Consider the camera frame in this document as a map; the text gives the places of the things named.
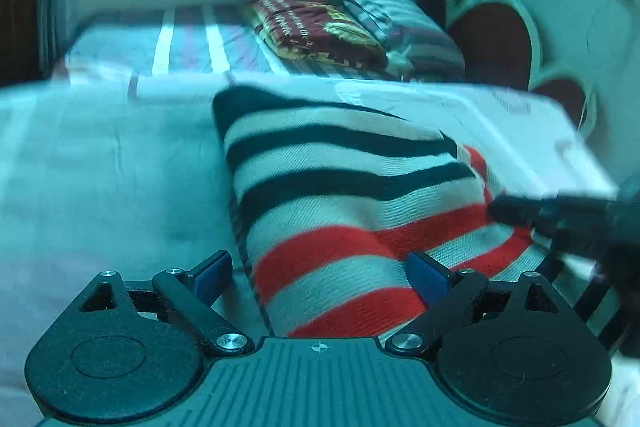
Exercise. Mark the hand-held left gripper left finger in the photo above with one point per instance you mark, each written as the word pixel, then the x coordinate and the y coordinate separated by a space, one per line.
pixel 212 278

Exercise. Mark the headboard with red heart panels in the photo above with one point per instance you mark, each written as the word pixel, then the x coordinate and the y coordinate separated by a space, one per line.
pixel 492 42

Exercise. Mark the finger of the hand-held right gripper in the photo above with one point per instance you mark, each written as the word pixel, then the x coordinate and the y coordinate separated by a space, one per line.
pixel 550 214

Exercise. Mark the striped bed sheet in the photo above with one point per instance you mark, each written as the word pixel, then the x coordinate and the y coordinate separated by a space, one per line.
pixel 200 39

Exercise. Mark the red printed pillow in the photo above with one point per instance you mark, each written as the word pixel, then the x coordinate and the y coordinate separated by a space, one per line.
pixel 310 27

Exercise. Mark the black white red striped sweater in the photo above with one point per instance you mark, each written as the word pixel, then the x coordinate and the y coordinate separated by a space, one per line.
pixel 330 187

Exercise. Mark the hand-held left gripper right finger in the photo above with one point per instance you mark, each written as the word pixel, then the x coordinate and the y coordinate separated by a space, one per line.
pixel 425 279

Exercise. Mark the grey striped pillow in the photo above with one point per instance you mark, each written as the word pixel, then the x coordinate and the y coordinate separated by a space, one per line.
pixel 410 32

